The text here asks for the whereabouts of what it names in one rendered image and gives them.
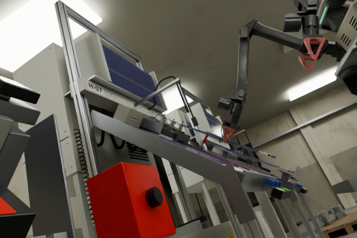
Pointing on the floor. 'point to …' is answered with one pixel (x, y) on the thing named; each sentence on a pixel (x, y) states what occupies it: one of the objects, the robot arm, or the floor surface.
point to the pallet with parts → (324, 220)
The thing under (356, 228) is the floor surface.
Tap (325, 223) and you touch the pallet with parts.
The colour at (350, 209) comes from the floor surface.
